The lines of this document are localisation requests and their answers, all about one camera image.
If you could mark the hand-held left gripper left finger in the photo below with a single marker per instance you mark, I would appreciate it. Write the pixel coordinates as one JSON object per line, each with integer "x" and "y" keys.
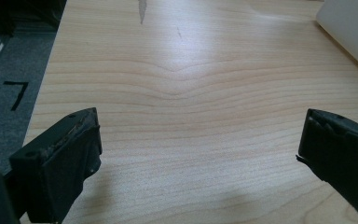
{"x": 59, "y": 165}

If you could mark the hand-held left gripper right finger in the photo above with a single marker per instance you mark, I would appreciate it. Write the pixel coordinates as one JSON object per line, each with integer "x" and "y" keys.
{"x": 338, "y": 155}

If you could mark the white box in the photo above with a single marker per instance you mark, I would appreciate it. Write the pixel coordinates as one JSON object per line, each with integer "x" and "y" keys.
{"x": 351, "y": 29}

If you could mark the dark equipment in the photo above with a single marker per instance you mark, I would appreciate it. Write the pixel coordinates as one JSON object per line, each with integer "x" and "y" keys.
{"x": 21, "y": 12}

